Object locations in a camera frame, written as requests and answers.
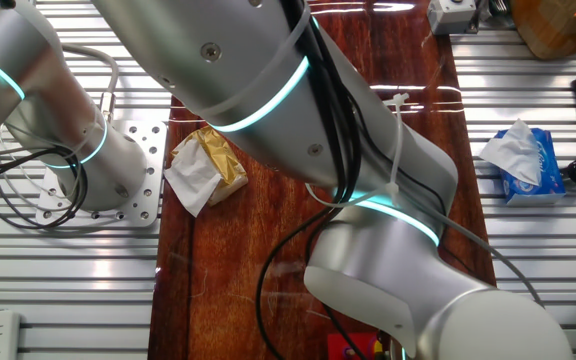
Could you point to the white zip tie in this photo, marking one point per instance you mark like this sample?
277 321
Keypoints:
392 189

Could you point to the white tissue sheet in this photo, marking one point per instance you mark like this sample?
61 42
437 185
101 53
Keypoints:
513 150

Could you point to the silver robot mounting plate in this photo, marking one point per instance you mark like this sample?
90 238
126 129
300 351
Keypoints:
153 150

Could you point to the small purple Hanoi disc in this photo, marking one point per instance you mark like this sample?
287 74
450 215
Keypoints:
350 353

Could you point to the blue tissue pack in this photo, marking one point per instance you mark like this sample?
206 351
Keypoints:
550 165

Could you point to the yellow Hanoi disc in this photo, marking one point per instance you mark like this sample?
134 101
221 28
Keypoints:
377 347

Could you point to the gold foil paper package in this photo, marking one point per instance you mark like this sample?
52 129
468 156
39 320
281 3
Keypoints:
218 155

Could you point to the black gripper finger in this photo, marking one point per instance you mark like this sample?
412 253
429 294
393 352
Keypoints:
388 347

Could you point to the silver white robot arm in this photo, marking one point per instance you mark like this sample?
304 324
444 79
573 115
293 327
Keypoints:
393 260

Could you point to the grey button box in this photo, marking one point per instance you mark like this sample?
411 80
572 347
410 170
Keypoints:
450 17

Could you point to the red Hanoi base board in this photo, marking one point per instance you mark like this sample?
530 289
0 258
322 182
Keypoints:
338 345

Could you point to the brown cardboard box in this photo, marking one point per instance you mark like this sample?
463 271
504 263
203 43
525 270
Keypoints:
558 25

